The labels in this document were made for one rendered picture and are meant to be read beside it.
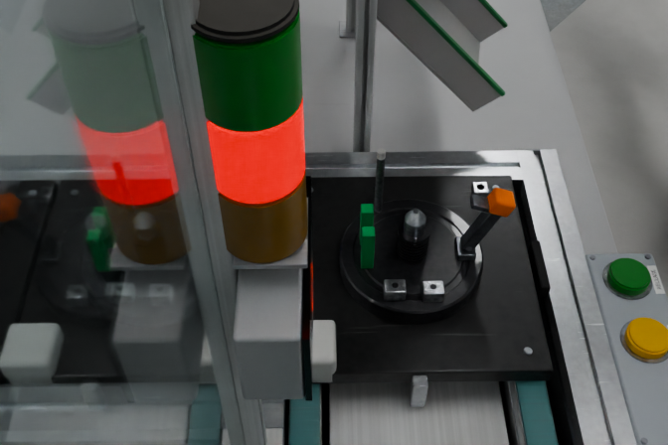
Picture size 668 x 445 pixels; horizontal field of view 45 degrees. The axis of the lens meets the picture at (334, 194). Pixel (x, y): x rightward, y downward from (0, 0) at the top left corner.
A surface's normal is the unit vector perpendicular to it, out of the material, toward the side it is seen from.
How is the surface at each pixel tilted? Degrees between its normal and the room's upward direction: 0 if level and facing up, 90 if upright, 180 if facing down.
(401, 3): 90
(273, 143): 90
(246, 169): 90
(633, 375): 0
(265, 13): 0
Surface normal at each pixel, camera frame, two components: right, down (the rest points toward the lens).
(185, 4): 0.01, 0.75
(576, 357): 0.00, -0.66
